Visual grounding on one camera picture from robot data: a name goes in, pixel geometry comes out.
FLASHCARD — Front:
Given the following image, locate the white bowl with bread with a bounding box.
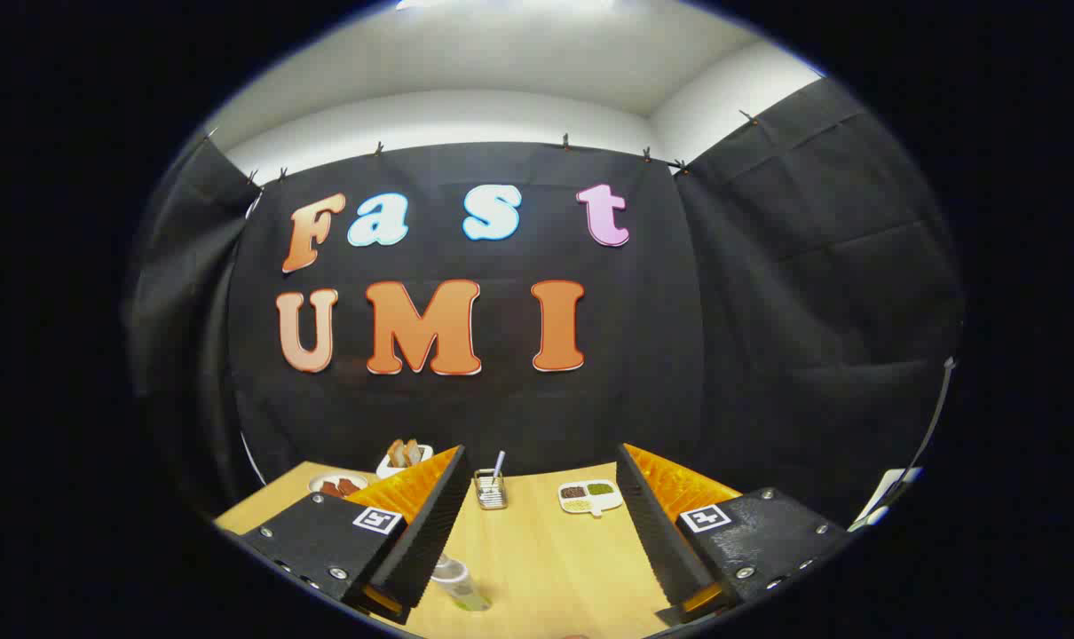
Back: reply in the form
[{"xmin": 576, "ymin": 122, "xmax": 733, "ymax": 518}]
[{"xmin": 376, "ymin": 438, "xmax": 434, "ymax": 480}]

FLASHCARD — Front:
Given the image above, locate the small metal wire basket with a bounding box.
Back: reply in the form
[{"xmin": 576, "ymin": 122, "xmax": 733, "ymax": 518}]
[{"xmin": 473, "ymin": 469, "xmax": 509, "ymax": 511}]

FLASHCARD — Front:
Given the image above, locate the clear plastic juice bottle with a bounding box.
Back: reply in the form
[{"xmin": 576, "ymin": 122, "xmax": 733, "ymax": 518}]
[{"xmin": 430, "ymin": 554, "xmax": 494, "ymax": 613}]

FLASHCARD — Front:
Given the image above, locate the white divided plate with beans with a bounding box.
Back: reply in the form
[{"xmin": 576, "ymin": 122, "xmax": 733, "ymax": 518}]
[{"xmin": 559, "ymin": 479, "xmax": 624, "ymax": 518}]

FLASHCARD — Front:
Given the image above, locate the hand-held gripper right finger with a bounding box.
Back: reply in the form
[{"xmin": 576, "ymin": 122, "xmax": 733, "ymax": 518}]
[{"xmin": 616, "ymin": 443, "xmax": 850, "ymax": 627}]

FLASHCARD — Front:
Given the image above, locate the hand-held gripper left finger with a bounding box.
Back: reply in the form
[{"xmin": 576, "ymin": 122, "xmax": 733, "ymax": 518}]
[{"xmin": 238, "ymin": 446, "xmax": 474, "ymax": 626}]

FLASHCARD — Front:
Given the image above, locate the white plate with brown food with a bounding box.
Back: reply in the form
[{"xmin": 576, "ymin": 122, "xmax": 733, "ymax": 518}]
[{"xmin": 309, "ymin": 472, "xmax": 369, "ymax": 499}]

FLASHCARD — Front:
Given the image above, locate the wooden table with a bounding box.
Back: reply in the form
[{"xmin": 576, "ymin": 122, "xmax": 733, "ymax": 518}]
[{"xmin": 215, "ymin": 460, "xmax": 680, "ymax": 639}]

